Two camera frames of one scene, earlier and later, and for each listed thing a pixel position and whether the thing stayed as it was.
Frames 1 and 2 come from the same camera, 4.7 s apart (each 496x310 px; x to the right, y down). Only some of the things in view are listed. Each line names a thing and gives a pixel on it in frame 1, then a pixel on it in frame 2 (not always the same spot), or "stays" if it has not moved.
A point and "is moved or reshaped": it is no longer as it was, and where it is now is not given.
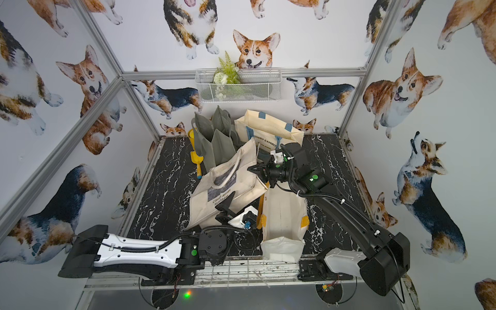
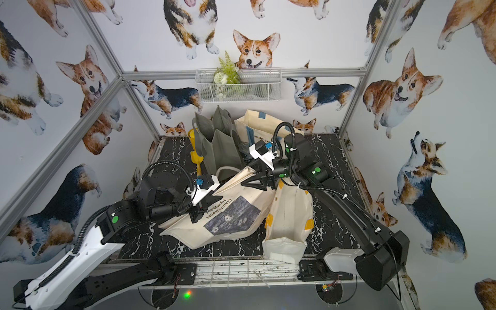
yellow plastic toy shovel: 196,158 stays
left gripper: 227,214 → 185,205
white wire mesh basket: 256,84 stays
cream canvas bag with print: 238,175 is moved or reshaped
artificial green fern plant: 227,73 stays
